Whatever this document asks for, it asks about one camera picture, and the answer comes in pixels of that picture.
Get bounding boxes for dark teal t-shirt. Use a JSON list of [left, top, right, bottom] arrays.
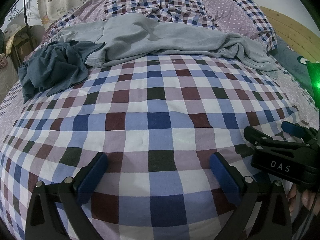
[[17, 40, 105, 104]]

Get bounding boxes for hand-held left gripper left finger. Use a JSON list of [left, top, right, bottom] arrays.
[[25, 152, 109, 240]]

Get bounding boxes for checkered bed sheet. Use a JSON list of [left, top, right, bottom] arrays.
[[0, 52, 320, 240]]

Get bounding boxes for wooden headboard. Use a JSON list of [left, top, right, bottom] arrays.
[[259, 5, 320, 63]]

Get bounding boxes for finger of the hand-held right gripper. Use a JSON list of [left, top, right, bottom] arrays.
[[281, 121, 318, 142], [244, 126, 310, 152]]

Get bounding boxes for light grey pants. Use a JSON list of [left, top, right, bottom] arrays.
[[54, 14, 279, 79]]

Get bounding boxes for person's right hand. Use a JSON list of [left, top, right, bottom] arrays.
[[287, 182, 320, 217]]

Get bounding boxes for black cable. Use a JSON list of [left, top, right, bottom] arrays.
[[291, 190, 320, 240]]

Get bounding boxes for checkered quilt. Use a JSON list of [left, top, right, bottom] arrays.
[[41, 0, 279, 53]]

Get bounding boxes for blue-grey cartoon pillow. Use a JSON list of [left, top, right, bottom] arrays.
[[271, 39, 320, 98]]

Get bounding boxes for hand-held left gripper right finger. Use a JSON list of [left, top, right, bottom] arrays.
[[209, 152, 293, 240]]

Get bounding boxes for black metal clothes rack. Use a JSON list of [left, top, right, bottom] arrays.
[[7, 0, 34, 65]]

